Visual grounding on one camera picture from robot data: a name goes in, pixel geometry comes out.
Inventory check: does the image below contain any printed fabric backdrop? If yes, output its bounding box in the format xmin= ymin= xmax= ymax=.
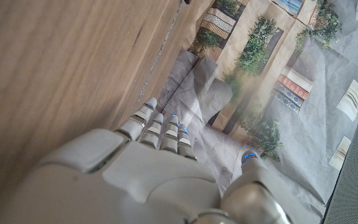
xmin=156 ymin=0 xmax=358 ymax=224

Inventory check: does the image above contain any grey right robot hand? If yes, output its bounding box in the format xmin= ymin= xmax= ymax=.
xmin=0 ymin=96 xmax=316 ymax=224

